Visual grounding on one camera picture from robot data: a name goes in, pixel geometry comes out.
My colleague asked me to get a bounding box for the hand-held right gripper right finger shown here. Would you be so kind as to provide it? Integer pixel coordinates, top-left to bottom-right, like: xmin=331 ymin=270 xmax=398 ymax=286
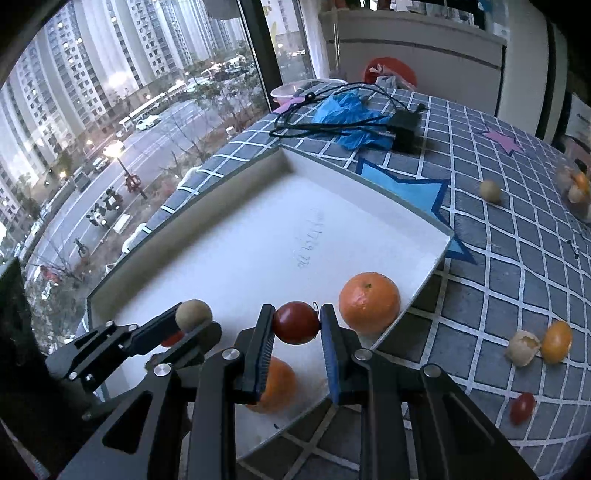
xmin=318 ymin=304 xmax=539 ymax=480

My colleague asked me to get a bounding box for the black power adapter with cable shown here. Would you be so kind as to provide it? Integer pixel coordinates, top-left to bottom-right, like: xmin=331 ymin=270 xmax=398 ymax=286
xmin=270 ymin=82 xmax=428 ymax=139

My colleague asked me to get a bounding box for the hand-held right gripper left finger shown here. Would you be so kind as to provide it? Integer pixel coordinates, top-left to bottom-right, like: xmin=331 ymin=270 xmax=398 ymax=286
xmin=58 ymin=304 xmax=278 ymax=480

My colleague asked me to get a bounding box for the red round stool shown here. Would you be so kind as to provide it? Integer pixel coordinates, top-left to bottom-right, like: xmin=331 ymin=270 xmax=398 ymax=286
xmin=363 ymin=56 xmax=417 ymax=90

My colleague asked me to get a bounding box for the black window frame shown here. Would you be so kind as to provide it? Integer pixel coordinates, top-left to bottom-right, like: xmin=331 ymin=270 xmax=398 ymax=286
xmin=238 ymin=0 xmax=284 ymax=116

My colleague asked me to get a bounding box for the white shallow box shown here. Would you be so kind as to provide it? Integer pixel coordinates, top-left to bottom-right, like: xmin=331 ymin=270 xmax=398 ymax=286
xmin=85 ymin=145 xmax=455 ymax=462

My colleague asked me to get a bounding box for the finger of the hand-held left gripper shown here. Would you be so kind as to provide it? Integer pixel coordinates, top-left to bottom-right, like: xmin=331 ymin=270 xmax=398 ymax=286
xmin=46 ymin=304 xmax=183 ymax=380
xmin=69 ymin=322 xmax=223 ymax=418

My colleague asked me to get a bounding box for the yellowish mandarin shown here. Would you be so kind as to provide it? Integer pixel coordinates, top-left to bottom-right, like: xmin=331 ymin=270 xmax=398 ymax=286
xmin=541 ymin=320 xmax=573 ymax=364

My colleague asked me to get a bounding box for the clear plastic bowl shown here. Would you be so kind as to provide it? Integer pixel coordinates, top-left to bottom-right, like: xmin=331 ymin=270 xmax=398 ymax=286
xmin=270 ymin=78 xmax=342 ymax=112

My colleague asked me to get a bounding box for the grey crumpled cloth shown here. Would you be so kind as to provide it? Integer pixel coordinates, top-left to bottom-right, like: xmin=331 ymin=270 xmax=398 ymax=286
xmin=369 ymin=65 xmax=407 ymax=90

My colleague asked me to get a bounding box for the brown longan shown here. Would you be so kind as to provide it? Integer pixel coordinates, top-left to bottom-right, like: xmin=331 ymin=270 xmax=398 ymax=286
xmin=175 ymin=299 xmax=214 ymax=332
xmin=479 ymin=179 xmax=502 ymax=204

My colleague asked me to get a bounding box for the longan shell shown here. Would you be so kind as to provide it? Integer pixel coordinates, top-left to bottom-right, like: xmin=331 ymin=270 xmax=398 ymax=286
xmin=505 ymin=330 xmax=541 ymax=368

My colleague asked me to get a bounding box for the blue plastic bag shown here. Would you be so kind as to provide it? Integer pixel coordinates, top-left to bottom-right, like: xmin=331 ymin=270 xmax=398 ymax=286
xmin=314 ymin=90 xmax=398 ymax=149

